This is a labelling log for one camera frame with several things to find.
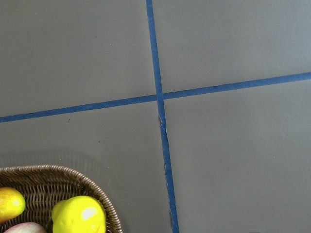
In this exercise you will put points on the purple eggplant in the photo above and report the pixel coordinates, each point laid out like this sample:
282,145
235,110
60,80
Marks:
12,204

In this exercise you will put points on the brown wicker basket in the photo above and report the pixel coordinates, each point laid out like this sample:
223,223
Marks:
43,186

